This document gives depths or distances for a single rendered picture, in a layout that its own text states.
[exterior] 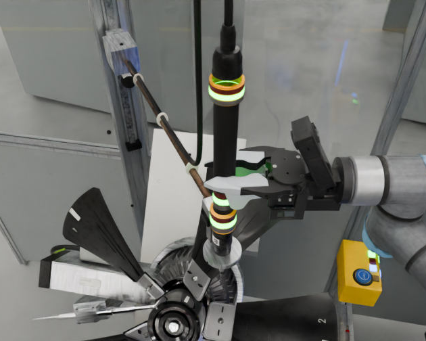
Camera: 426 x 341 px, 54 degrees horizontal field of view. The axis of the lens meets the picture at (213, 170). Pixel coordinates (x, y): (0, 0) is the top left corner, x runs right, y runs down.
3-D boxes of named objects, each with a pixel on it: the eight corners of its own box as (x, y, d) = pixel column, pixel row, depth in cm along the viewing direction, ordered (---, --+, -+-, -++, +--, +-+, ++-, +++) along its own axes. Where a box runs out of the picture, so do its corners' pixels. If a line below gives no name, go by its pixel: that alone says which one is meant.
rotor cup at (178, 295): (151, 281, 102) (133, 301, 90) (207, 272, 100) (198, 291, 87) (162, 337, 103) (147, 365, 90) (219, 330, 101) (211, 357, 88)
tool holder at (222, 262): (192, 237, 78) (190, 202, 72) (226, 224, 80) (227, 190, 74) (212, 275, 72) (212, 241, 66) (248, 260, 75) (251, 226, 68)
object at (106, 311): (162, 308, 105) (36, 322, 111) (161, 300, 105) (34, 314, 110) (160, 311, 103) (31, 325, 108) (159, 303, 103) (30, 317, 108)
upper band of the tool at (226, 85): (203, 93, 53) (203, 73, 51) (233, 85, 54) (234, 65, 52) (218, 111, 50) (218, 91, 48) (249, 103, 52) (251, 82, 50)
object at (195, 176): (124, 64, 107) (123, 59, 106) (129, 63, 108) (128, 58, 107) (209, 210, 72) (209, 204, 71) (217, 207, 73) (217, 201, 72)
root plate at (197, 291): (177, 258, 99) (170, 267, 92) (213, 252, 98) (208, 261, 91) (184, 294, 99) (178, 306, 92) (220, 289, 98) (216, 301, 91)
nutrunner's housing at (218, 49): (207, 256, 78) (204, 20, 46) (226, 248, 79) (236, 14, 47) (216, 272, 76) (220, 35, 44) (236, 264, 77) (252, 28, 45)
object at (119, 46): (105, 60, 116) (100, 31, 110) (130, 55, 118) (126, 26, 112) (115, 78, 109) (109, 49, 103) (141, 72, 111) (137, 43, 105)
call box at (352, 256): (335, 258, 132) (342, 237, 125) (368, 262, 131) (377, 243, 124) (337, 304, 121) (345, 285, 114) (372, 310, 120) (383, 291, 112)
